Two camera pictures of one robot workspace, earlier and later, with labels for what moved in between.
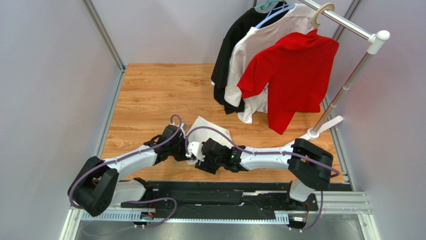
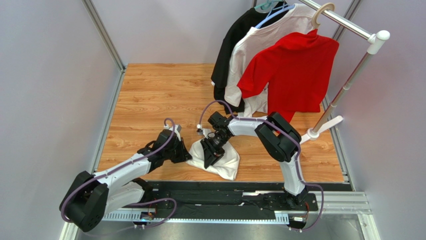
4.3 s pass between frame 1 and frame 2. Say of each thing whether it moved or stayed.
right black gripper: moved
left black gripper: stayed
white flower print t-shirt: stayed
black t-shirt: stayed
